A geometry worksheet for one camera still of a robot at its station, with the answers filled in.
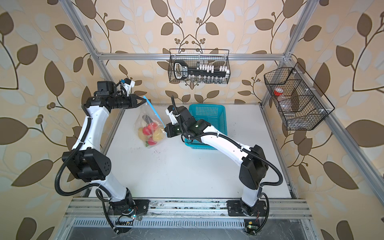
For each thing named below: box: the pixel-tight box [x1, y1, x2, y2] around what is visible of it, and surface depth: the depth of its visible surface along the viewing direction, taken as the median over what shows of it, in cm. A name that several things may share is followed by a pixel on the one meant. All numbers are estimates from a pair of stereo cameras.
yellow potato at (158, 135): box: [152, 128, 165, 142], surface depth 87 cm
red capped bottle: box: [273, 87, 289, 101], surface depth 84 cm
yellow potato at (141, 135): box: [138, 127, 148, 141], surface depth 97 cm
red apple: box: [142, 126, 153, 136], surface depth 88 cm
